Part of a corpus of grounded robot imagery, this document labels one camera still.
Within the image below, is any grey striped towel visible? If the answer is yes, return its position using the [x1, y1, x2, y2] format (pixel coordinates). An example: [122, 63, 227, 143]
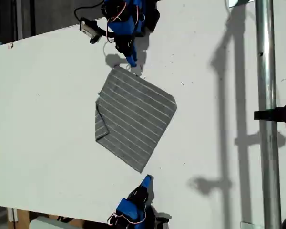
[94, 65, 178, 174]

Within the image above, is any white box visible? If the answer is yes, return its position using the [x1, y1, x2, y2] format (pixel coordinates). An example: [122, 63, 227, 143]
[29, 216, 84, 229]

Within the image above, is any wooden table leg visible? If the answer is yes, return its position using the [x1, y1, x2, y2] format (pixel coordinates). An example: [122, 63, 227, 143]
[7, 207, 31, 224]

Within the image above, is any black clamp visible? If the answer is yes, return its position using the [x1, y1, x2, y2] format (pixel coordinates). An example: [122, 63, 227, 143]
[253, 101, 286, 126]

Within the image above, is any black camera cable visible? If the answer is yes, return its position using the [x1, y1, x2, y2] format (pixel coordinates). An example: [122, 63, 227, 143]
[74, 0, 106, 21]

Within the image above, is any steel post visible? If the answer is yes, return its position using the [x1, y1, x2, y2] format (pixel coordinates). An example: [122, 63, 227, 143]
[255, 0, 282, 229]

